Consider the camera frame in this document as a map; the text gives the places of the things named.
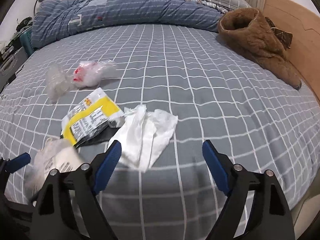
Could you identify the grey suitcase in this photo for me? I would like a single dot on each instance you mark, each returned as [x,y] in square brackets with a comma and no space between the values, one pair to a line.
[12,60]

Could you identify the white plastic package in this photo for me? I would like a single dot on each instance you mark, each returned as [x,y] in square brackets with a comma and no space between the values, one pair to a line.
[57,160]

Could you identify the brown fleece jacket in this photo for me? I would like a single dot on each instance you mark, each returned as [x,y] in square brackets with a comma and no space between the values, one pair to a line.
[255,40]

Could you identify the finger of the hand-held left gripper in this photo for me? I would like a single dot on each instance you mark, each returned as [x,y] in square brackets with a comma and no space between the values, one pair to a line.
[20,160]

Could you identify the white tissue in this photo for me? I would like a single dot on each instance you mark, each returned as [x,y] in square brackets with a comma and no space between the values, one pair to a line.
[140,140]

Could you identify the grey checked bed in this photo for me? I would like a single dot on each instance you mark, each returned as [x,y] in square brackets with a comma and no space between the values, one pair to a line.
[200,92]

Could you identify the wooden headboard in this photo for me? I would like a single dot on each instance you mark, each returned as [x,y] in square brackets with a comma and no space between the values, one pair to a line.
[300,30]

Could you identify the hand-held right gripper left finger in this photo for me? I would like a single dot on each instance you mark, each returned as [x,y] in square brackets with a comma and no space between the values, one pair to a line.
[110,166]

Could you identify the clear bag with red print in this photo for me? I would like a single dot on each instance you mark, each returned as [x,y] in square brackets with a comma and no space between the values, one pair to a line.
[87,75]

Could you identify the clear bubble wrap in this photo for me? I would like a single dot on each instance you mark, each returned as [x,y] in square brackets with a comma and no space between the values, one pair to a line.
[58,85]

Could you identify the teal plastic chair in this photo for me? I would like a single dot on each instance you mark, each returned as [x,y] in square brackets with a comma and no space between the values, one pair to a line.
[27,41]

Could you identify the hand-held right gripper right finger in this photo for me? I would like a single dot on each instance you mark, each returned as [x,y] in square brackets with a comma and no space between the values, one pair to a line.
[217,165]

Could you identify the blue striped duvet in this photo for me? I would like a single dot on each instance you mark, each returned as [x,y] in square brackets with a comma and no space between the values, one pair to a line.
[137,7]

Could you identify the yellow snack wrapper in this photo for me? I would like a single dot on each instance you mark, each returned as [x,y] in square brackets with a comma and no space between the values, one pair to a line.
[95,107]

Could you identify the black packet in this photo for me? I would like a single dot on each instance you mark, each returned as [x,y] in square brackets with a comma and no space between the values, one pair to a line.
[100,137]

